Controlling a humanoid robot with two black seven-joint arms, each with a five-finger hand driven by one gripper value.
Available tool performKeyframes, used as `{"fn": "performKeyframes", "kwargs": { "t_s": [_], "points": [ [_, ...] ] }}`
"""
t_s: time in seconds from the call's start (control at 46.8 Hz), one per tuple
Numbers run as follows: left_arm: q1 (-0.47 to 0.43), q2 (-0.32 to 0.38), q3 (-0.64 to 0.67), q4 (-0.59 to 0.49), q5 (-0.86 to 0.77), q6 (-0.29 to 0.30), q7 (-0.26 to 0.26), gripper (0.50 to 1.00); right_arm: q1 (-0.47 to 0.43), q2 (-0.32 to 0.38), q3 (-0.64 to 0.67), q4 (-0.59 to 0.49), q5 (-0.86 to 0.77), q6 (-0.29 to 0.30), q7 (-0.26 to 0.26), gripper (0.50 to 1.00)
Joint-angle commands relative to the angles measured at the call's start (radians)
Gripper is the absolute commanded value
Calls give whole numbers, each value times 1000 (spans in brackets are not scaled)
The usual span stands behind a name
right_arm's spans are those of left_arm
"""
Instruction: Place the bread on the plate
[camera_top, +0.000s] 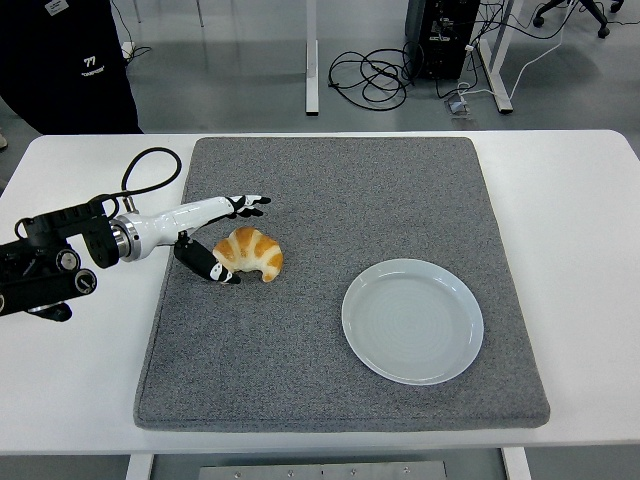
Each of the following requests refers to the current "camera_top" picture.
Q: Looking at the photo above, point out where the white floor cable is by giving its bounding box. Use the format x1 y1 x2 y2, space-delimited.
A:
455 0 569 101

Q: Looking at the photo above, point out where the grey metal plate with screws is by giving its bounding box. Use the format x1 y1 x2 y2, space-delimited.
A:
198 460 449 480

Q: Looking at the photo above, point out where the grey floor socket box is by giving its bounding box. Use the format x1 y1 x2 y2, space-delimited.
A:
443 97 474 120

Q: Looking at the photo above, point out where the black office chair base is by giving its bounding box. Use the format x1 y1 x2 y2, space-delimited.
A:
532 0 626 40

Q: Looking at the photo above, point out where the grey fabric mat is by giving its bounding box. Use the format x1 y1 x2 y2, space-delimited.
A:
133 136 551 433

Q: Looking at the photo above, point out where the golden croissant bread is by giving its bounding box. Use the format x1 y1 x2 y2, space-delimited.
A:
212 226 285 284

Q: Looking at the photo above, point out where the white table leg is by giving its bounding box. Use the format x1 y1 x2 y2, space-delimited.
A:
501 446 532 480
124 453 155 480

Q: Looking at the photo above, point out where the pale blue round plate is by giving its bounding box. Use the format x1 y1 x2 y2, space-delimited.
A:
341 257 485 387

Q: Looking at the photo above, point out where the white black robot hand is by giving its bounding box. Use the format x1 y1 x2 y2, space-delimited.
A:
130 193 273 286

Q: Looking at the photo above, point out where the black computer tower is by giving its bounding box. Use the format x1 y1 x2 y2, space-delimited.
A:
403 0 481 82

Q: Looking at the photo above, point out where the person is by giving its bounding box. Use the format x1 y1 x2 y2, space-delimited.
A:
0 0 145 135

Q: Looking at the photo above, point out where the black coiled floor cable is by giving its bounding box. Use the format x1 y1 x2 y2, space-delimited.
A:
328 42 426 112

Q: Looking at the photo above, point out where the white slim desk leg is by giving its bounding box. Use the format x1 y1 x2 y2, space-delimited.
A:
304 0 320 117

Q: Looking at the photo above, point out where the white angled desk leg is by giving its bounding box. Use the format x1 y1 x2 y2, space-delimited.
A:
477 0 516 115

